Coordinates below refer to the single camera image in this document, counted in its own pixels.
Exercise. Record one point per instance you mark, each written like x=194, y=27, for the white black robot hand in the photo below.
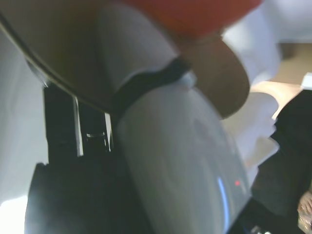
x=175, y=156

